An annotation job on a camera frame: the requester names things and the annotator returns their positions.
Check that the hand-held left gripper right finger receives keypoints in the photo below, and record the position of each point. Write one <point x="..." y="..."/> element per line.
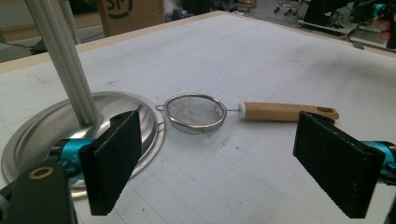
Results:
<point x="336" y="165"/>

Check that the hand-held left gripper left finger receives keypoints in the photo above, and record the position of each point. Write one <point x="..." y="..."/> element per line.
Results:
<point x="112" y="161"/>

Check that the black equipment on board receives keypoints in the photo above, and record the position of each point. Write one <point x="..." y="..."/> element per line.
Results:
<point x="323" y="18"/>

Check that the chair caster base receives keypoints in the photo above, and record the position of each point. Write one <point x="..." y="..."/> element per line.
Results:
<point x="285" y="6"/>

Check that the brown cardboard box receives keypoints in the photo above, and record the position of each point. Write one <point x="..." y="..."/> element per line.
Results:
<point x="140" y="18"/>

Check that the grey metal pole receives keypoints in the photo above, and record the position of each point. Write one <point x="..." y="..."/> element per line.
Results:
<point x="71" y="21"/>

